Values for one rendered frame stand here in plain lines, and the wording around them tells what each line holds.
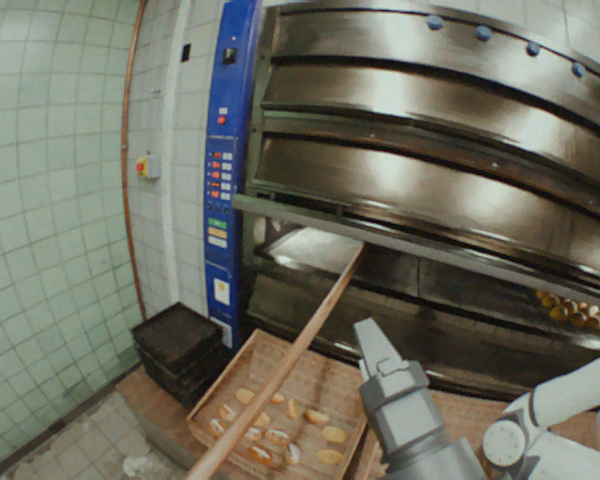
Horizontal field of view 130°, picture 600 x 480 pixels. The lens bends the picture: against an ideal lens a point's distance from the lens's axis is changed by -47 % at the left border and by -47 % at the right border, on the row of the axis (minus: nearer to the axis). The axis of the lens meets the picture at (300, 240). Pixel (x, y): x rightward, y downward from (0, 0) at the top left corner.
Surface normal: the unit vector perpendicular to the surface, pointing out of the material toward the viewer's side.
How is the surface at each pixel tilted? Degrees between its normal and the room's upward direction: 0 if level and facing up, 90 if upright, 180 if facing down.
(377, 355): 26
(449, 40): 90
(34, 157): 90
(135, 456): 0
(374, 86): 70
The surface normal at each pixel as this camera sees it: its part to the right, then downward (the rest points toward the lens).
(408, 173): -0.35, -0.04
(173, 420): 0.11, -0.92
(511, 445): -0.95, -0.15
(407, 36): -0.41, 0.29
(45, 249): 0.90, 0.25
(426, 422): -0.25, -0.77
